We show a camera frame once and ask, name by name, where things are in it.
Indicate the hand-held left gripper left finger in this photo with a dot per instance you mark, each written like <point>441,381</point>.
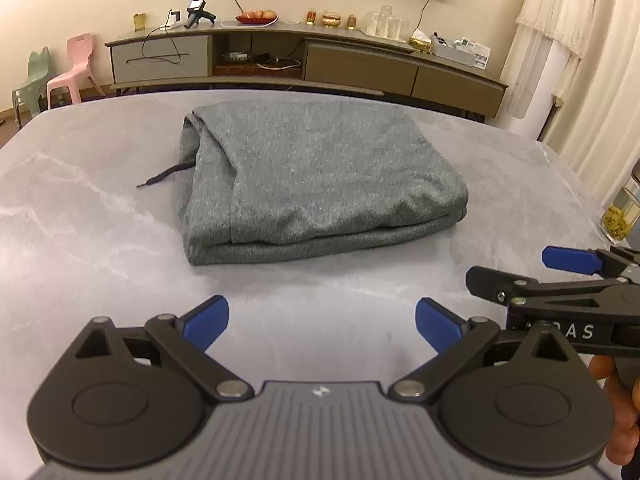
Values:
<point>207,322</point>

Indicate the long low TV cabinet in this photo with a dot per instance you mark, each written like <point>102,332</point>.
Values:
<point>350,65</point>

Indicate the small golden cup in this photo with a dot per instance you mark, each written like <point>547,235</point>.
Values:
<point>351,21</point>
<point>311,17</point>

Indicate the golden tissue box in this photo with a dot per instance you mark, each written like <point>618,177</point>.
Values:
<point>421,42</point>

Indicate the grey sweatpants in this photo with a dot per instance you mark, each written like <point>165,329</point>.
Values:
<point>320,180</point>

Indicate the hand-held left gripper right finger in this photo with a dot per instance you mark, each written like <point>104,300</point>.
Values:
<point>440,325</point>

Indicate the spare hand-held gripper device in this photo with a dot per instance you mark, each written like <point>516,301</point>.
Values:
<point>197,12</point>

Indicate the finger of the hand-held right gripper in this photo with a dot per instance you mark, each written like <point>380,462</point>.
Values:
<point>570,259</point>
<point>530,287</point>

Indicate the red fruit plate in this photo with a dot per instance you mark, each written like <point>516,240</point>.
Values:
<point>256,17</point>

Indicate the white tower air conditioner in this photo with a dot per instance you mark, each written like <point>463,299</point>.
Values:
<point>542,90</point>

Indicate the white wall charger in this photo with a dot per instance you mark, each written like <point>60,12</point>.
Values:
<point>173,18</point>

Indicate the golden bowl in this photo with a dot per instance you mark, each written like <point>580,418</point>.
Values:
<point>331,20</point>

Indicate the person's right hand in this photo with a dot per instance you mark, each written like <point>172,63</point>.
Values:
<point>625,410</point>

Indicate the glass tea jar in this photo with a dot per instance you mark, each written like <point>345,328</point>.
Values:
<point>622,210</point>

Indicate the pink plastic chair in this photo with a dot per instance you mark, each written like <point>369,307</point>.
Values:
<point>75,72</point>

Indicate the white curtain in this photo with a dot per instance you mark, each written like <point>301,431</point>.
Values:
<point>590,60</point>

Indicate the green plastic chair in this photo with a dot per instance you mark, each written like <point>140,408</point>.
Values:
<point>32,85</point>

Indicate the cluster of clear glasses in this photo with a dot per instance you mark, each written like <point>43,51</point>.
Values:
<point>387,24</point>

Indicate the yellow cup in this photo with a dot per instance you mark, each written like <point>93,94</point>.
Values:
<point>139,22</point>

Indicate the grey organizer tray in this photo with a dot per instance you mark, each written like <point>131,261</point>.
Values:
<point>460,51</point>

